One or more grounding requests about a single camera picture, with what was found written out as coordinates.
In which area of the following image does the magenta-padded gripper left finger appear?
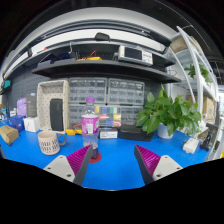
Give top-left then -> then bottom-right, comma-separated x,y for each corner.
43,143 -> 94,187

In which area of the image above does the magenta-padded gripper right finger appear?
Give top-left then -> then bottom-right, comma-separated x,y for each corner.
133,143 -> 184,186

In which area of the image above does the purple-capped clear drink bottle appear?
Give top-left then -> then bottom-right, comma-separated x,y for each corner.
80,96 -> 100,160

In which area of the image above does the beige patterned mug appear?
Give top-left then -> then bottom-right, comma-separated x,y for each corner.
37,130 -> 68,157

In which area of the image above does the white power adapter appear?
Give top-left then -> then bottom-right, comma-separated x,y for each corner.
182,137 -> 200,155

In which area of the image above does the yellow multimeter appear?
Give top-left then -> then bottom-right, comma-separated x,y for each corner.
65,123 -> 84,136

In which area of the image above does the flat round red coaster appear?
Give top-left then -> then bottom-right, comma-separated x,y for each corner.
88,151 -> 103,164

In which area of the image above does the black zip case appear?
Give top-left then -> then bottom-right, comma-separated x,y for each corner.
118,124 -> 155,142

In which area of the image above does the black rectangular speaker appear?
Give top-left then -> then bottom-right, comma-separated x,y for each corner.
49,98 -> 65,132

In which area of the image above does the green potted plant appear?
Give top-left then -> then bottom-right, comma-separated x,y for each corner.
135,83 -> 203,140

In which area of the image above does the small white box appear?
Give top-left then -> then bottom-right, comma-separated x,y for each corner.
23,116 -> 41,133

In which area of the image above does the black and white box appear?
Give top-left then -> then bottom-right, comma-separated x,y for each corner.
98,127 -> 119,140

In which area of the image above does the brown cardboard box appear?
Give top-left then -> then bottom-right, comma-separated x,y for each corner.
0,124 -> 20,146

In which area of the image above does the blue box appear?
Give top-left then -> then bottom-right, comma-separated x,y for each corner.
7,114 -> 26,133

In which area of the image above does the dark grey box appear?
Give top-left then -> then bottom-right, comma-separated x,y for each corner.
26,93 -> 38,118

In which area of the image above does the clear box with coloured parts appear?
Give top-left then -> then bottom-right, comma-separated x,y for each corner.
94,105 -> 123,128

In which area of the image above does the white perforated basket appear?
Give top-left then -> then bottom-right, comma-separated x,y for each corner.
36,79 -> 70,134

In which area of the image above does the purple plastic pack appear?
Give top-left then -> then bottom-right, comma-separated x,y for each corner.
16,97 -> 28,118

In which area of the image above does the white shelving rack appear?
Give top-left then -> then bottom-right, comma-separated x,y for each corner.
166,25 -> 224,161

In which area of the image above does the black wall shelf unit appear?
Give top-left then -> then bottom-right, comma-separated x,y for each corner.
3,31 -> 183,84

